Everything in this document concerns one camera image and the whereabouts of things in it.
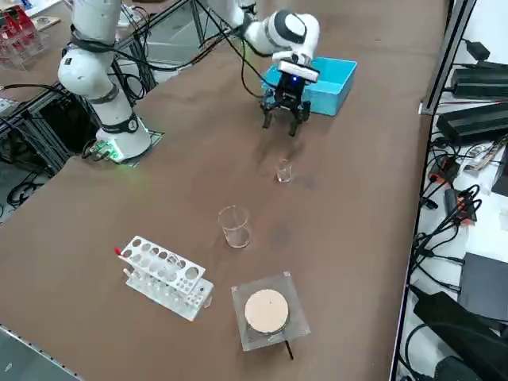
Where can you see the blue plastic bin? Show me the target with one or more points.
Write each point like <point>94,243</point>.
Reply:
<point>333,91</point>

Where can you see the small glass beaker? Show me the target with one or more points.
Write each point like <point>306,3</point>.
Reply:
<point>283,176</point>

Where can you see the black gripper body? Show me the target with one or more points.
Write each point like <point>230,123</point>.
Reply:
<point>291,91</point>

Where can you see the grey aluminium rail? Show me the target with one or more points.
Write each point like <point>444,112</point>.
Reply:
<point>24,353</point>

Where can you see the large glass beaker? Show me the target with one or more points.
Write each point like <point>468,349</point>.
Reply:
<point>234,238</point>

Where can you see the flat black box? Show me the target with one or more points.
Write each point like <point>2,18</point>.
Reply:
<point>486,285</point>

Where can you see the thin black rod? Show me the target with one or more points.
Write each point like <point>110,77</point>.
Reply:
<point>289,350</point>

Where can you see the white test tube rack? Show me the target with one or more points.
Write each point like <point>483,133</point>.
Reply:
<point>190,274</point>

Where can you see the black bag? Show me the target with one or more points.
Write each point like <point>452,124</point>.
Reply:
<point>456,333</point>

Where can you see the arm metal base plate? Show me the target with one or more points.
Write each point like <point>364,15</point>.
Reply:
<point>156,139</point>

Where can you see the black orange device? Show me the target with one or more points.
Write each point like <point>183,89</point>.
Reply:
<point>452,200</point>

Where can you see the red black device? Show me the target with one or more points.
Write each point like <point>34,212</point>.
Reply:
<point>446,168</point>

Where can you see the red clear acrylic rack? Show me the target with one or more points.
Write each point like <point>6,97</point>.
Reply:
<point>20,39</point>

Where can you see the aluminium profile post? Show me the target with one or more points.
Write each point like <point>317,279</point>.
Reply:
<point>448,55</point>

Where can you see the round tan disc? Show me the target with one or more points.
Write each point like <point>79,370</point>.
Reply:
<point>266,311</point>

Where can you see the clear square mesh stand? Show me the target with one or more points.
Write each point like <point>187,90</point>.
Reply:
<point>242,317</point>

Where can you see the small black power adapter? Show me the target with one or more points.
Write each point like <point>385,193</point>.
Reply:
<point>478,49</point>

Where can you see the black metal frame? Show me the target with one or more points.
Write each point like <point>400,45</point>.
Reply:
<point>51,115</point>

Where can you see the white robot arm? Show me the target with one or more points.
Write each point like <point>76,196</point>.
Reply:
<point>247,4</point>
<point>85,75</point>

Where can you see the large black power adapter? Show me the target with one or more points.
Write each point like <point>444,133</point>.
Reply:
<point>472,123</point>
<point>480,81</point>

